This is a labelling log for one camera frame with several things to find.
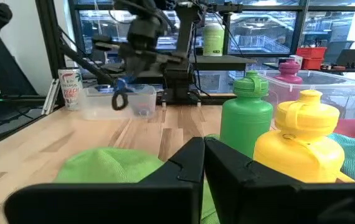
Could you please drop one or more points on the green sports bottle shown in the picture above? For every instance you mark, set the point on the green sports bottle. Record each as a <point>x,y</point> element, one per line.
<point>246,124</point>

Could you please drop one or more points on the yellow sports bottle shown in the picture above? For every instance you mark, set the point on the yellow sports bottle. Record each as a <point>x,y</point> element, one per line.
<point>299,152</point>

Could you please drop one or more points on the black coil wristband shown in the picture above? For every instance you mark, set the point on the black coil wristband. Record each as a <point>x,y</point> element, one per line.
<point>114,101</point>

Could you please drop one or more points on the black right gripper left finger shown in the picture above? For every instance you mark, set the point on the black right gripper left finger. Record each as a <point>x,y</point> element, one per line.
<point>118,202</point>

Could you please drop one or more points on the green cylindrical canister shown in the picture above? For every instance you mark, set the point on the green cylindrical canister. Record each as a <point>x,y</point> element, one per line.
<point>213,39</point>

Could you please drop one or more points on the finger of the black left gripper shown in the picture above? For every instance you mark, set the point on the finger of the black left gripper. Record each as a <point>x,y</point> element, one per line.
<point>122,77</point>
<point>131,79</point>

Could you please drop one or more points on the silver frame bracket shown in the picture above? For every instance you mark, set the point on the silver frame bracket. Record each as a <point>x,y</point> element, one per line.
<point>50,98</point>

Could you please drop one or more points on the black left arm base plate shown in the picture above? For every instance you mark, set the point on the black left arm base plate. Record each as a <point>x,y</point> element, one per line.
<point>180,98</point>

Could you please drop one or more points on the large clear plastic bin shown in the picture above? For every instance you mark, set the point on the large clear plastic bin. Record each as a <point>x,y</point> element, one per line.
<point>336,93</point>

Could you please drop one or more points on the red plastic crate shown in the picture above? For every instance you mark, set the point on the red plastic crate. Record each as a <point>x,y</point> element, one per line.
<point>311,52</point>
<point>312,63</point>

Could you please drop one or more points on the large glass window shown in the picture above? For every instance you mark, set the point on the large glass window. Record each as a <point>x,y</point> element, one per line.
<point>258,34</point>

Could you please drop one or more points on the black metal rig frame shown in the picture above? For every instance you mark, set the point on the black metal rig frame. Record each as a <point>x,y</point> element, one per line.
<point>48,37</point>

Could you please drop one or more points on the white beverage can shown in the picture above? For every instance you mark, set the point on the white beverage can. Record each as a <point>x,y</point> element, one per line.
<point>70,90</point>

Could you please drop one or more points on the small clear plastic container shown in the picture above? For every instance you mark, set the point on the small clear plastic container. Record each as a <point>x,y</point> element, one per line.
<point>102,105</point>

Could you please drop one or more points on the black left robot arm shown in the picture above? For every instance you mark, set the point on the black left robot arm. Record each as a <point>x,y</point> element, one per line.
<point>183,37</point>

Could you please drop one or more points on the purple sports bottle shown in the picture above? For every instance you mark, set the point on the purple sports bottle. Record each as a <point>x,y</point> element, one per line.
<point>288,73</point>

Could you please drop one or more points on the small white box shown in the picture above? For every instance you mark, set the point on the small white box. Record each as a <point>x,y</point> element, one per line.
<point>296,60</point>

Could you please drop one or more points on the green cloth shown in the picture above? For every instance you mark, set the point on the green cloth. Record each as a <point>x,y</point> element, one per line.
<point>109,166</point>

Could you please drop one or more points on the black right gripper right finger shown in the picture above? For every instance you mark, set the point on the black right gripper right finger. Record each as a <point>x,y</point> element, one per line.
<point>274,205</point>

